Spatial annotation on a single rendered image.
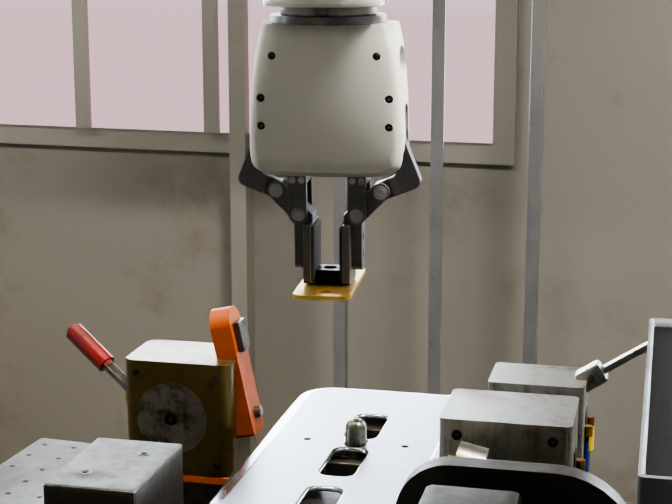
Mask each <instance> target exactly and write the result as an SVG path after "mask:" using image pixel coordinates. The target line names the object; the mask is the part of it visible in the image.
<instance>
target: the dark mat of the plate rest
mask: <svg viewBox="0 0 672 504"><path fill-rule="evenodd" d="M646 475H654V476H667V477H672V327H654V344H653V360H652V377H651V394H650V411H649V427H648V444H647V461H646Z"/></svg>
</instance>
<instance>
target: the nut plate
mask: <svg viewBox="0 0 672 504"><path fill-rule="evenodd" d="M364 275H365V268H364V269H363V270H356V276H355V278H354V280H353V281H352V283H351V285H343V284H342V282H340V280H339V265H331V264H320V265H319V266H318V268H317V269H316V281H315V282H312V284H311V283H304V282H303V280H302V281H301V282H300V284H299V285H298V286H297V288H296V289H295V291H294V292H293V298H294V299H298V300H324V301H348V300H351V298H352V297H353V295H354V293H355V291H356V289H357V287H358V286H359V284H360V282H361V280H362V278H363V277H364Z"/></svg>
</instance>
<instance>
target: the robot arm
mask: <svg viewBox="0 0 672 504"><path fill-rule="evenodd" d="M388 2H389V0H263V4H264V5H265V6H273V7H280V13H273V14H270V19H271V20H265V21H262V22H261V25H260V30H259V35H258V41H257V47H256V54H255V62H254V71H253V83H252V96H251V113H250V147H249V149H248V152H247V154H246V157H245V160H244V162H243V165H242V168H241V170H240V173H239V176H238V180H239V182H240V184H242V185H244V186H246V187H248V188H251V189H253V190H255V191H258V192H260V193H264V194H266V195H269V196H270V197H271V198H272V199H273V200H274V201H275V202H276V203H277V204H278V205H279V206H280V207H281V208H282V209H283V210H284V211H285V212H286V213H287V214H288V216H289V219H290V220H291V221H292V222H293V223H294V229H295V267H296V268H303V282H304V283H311V284H312V282H315V281H316V269H317V268H318V266H319V265H320V264H321V219H318V216H316V209H315V208H314V207H313V177H347V212H346V213H345V214H344V222H343V223H342V224H341V226H340V228H339V280H340V282H342V284H343V285H351V283H352V281H353V280H354V278H355V276H356V270H363V269H364V266H365V220H366V219H367V218H368V217H369V216H370V215H371V214H372V213H373V212H374V211H375V210H376V209H377V208H378V207H379V206H380V205H381V204H382V203H383V202H384V201H385V200H387V199H389V198H392V197H394V196H398V195H400V194H403V193H406V192H409V191H411V190H414V189H416V188H418V187H419V185H420V183H421V181H422V177H421V174H420V171H419V169H418V166H417V164H416V161H415V159H414V156H413V153H412V151H411V148H410V146H409V104H408V84H407V69H406V58H405V50H404V43H403V37H402V32H401V27H400V22H399V21H395V20H387V13H381V12H378V7H379V6H382V5H385V4H387V3H388ZM395 172H396V174H395V175H393V176H390V177H388V178H386V179H383V180H379V181H377V182H376V183H375V184H374V185H373V186H372V187H371V177H383V176H387V175H390V174H393V173H395ZM275 175H281V176H287V177H288V181H287V180H286V179H285V178H280V177H277V176H275Z"/></svg>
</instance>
